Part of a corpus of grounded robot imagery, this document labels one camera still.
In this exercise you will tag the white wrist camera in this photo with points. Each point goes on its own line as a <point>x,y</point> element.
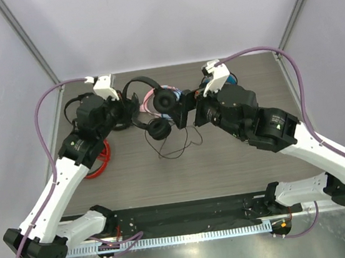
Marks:
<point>103,86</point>
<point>212,67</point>

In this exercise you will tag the black headphones with wrapped cable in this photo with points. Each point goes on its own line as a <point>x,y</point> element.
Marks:
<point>121,124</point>

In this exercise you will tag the red headphones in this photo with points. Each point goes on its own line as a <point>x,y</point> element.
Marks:
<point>104,157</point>

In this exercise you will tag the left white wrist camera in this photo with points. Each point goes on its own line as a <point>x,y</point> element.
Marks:
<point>103,86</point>

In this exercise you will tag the pink blue cat-ear headphones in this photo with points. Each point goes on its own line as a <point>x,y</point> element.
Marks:
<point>144,107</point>

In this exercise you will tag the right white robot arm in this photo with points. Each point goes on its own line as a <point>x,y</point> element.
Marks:
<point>282,132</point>

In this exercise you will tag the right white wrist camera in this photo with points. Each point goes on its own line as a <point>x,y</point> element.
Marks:
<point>212,67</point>

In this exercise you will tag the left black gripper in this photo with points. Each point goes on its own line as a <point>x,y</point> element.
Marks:
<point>105,101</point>

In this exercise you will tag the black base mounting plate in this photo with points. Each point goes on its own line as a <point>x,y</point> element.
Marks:
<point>192,217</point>

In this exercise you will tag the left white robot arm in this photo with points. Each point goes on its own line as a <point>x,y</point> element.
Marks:
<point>40,235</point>

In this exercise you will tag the aluminium rail front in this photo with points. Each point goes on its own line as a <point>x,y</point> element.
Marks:
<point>323,206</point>

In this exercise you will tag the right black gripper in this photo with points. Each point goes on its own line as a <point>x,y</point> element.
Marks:
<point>198,110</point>

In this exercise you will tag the black wired on-ear headphones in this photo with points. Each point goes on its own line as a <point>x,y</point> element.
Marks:
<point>164,101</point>

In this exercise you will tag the slotted cable duct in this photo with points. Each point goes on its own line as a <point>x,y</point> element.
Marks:
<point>95,249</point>

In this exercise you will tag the black blue over-ear headphones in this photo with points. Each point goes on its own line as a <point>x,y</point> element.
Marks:
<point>231,79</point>

